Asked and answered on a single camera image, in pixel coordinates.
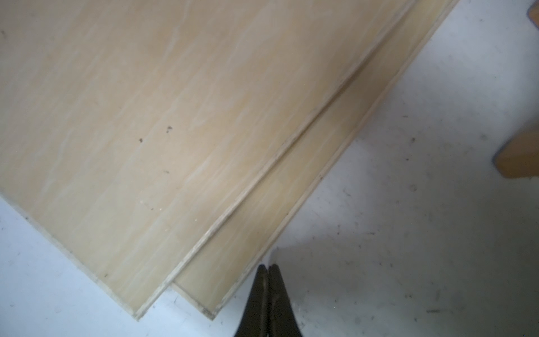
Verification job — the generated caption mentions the wooden easel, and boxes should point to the wooden easel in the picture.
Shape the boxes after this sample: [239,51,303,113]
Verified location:
[494,129,538,179]

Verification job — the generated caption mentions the plywood board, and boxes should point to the plywood board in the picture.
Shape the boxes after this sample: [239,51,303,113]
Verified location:
[171,1,455,319]
[1,1,413,319]

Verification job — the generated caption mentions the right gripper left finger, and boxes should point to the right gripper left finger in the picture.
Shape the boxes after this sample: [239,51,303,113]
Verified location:
[234,265,270,337]

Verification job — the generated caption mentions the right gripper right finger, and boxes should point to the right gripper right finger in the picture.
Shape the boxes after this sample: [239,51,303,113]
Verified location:
[268,264,303,337]

